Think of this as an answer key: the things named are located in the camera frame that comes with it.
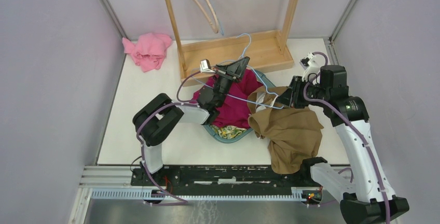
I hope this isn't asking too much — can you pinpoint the teal plastic basket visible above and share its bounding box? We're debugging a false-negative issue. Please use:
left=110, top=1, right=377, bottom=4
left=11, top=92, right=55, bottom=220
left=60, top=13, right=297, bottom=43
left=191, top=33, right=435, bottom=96
left=203, top=70, right=275, bottom=144

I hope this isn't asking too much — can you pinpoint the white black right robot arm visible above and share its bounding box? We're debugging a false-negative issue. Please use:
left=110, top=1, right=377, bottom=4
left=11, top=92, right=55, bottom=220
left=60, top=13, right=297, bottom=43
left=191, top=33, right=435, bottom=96
left=276, top=65, right=409, bottom=223

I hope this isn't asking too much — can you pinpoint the magenta cloth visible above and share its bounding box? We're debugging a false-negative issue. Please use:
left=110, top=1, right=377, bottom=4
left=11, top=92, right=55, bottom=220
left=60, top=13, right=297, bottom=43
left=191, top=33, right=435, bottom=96
left=204, top=69, right=263, bottom=129

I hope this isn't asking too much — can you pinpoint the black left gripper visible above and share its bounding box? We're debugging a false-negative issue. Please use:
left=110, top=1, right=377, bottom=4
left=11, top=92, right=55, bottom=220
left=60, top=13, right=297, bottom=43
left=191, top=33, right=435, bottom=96
left=214, top=58, right=251, bottom=108

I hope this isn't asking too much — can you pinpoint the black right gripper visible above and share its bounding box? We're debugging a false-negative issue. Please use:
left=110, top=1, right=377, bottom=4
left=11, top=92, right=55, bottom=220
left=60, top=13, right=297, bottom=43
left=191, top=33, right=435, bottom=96
left=275, top=75, right=330, bottom=108

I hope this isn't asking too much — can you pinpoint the yellow patterned cloth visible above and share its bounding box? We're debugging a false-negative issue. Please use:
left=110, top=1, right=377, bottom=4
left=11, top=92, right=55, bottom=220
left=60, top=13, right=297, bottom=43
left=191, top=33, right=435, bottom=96
left=210, top=125, right=247, bottom=139

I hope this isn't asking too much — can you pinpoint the white slotted cable duct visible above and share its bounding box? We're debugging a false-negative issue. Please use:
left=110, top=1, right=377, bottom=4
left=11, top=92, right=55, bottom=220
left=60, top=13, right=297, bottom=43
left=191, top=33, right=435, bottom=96
left=91, top=188, right=313, bottom=202

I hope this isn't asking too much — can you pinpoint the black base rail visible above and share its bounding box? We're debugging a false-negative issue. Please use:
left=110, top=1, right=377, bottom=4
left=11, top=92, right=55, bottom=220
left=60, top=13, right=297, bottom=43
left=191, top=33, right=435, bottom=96
left=130, top=165, right=320, bottom=197

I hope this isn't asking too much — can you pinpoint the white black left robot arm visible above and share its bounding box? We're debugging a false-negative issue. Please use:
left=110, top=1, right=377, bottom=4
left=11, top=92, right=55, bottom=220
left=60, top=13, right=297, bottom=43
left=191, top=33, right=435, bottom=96
left=132, top=57, right=250, bottom=186

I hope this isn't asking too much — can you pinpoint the beige wooden hanger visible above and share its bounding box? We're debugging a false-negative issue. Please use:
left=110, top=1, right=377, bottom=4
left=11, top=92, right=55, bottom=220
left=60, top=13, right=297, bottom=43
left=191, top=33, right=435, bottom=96
left=171, top=0, right=221, bottom=34

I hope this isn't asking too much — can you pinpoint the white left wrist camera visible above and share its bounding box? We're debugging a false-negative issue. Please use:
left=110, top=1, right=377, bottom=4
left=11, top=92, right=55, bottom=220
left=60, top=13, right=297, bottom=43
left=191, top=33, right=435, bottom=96
left=199, top=59, right=216, bottom=74

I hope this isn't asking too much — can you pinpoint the pink crumpled cloth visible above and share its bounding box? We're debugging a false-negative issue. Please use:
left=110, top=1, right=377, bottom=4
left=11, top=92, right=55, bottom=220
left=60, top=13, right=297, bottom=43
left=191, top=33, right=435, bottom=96
left=122, top=33, right=173, bottom=73

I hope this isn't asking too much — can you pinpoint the brown skirt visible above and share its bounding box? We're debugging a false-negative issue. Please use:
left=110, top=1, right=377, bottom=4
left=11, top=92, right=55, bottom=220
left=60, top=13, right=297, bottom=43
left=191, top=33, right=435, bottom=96
left=247, top=86, right=323, bottom=174

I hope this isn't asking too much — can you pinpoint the wooden clothes rack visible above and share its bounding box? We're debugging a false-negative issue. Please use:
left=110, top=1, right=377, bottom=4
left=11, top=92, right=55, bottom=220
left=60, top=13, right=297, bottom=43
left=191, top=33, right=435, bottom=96
left=165, top=0, right=299, bottom=80

